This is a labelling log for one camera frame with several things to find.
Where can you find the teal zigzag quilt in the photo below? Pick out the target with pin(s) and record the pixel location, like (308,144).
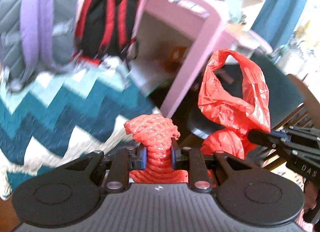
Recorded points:
(62,107)

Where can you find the dark teal trash bin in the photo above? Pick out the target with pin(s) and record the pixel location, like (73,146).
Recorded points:
(280,89)

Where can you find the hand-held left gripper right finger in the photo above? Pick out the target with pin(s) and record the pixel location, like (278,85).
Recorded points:
(174,158)

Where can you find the white tree print curtain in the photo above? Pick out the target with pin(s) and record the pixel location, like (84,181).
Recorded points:
(306,34)

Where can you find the red plastic bag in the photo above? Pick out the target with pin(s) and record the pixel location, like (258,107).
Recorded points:
(220,97)

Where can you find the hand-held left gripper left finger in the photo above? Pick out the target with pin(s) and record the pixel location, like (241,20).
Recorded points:
(143,157)

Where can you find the red black backpack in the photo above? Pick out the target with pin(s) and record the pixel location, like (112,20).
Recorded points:
(100,27)

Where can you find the purple grey backpack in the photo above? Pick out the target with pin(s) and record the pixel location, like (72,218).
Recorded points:
(32,29)

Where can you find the pink desk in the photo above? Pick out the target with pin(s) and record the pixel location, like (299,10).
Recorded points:
(190,72)

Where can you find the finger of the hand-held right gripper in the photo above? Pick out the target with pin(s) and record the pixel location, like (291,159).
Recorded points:
(262,138)
(300,133)

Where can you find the blue curtain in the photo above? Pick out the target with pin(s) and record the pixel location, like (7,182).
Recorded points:
(280,5)

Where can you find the red foam net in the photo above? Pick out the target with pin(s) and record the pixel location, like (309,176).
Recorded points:
(152,127)

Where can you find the black seat wooden chair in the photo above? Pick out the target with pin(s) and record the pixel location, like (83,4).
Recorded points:
(307,97)

